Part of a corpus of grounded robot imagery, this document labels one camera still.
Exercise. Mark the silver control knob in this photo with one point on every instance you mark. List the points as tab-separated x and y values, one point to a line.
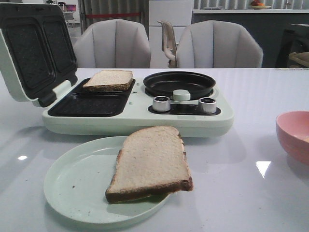
207	105
161	104

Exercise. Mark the white cabinet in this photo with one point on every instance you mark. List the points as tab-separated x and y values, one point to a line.
178	13

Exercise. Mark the black round frying pan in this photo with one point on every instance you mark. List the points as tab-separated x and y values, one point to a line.
164	83

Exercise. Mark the right silver control knob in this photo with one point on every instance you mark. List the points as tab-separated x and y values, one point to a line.
207	105

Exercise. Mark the right grey upholstered chair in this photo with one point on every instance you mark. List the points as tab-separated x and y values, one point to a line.
218	44

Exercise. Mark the fruit bowl on counter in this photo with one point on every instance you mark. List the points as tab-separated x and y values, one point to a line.
258	5

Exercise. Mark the breakfast maker lid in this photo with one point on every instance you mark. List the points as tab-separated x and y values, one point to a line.
36	53

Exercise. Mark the mint green breakfast maker base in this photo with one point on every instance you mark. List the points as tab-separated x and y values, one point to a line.
120	113

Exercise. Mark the bread slice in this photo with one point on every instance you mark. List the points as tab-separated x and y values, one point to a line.
152	161
110	80

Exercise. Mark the dark armchair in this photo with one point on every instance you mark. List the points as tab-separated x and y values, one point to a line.
295	38

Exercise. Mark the beige office chair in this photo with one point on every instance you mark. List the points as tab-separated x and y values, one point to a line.
169	45

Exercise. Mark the dark counter cabinet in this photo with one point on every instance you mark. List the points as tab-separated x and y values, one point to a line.
266	26

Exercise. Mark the pink bowl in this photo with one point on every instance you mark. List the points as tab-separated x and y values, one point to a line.
293	134

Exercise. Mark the grey upholstered chair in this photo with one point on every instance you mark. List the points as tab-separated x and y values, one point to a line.
218	44
113	43

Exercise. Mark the left silver control knob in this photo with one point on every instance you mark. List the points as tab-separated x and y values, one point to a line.
161	104

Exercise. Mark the left grey upholstered chair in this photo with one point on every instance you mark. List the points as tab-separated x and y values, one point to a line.
113	43

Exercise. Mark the mint green plate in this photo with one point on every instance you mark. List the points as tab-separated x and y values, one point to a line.
75	186

